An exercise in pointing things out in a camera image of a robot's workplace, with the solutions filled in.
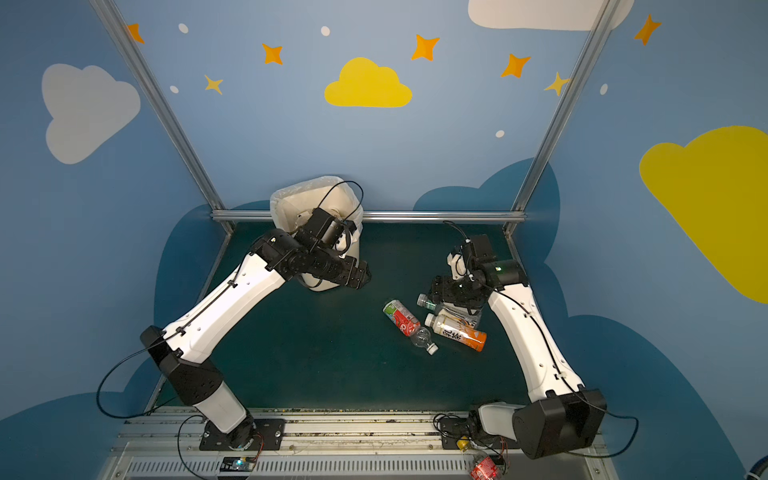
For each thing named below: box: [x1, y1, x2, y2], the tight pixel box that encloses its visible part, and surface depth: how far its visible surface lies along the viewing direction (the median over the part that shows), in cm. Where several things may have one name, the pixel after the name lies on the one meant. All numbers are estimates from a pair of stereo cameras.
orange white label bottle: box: [424, 308, 488, 352], surface depth 90 cm
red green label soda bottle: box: [382, 299, 439, 356], surface depth 92 cm
